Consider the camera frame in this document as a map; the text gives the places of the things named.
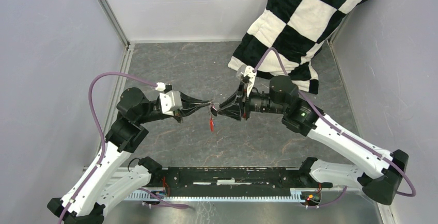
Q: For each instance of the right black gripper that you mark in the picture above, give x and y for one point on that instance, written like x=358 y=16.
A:
x=239 y=97

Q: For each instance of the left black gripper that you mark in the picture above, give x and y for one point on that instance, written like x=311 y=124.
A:
x=189 y=104

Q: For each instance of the metal key holder plate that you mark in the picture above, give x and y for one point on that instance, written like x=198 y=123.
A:
x=212 y=109

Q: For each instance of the red key tag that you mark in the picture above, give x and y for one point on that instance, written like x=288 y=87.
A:
x=211 y=124

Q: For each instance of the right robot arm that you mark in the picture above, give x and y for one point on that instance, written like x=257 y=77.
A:
x=376 y=171

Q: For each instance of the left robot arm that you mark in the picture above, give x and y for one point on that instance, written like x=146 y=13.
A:
x=90 y=200

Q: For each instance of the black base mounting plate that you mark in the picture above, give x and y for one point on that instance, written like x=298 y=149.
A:
x=233 y=181

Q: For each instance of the black white checkered blanket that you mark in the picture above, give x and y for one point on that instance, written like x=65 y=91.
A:
x=287 y=35

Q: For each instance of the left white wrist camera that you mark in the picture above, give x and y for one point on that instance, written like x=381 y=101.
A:
x=170 y=100

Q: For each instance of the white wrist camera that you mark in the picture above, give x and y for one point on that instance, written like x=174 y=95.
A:
x=170 y=100
x=247 y=75

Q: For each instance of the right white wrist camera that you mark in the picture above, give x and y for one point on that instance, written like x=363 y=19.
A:
x=247 y=75

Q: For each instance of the slotted cable duct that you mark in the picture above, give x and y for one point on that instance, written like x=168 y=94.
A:
x=294 y=196

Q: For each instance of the aluminium frame rail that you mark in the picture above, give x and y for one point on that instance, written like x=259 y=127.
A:
x=114 y=22

